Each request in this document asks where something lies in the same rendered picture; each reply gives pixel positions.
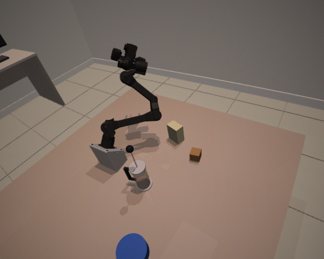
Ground glass french press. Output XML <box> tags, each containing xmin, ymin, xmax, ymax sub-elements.
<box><xmin>123</xmin><ymin>145</ymin><xmax>152</xmax><ymax>192</ymax></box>

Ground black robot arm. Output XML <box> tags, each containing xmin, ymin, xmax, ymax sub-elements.
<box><xmin>99</xmin><ymin>43</ymin><xmax>161</xmax><ymax>149</ymax></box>

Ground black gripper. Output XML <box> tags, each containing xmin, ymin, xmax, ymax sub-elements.
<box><xmin>111</xmin><ymin>48</ymin><xmax>145</xmax><ymax>62</ymax></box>

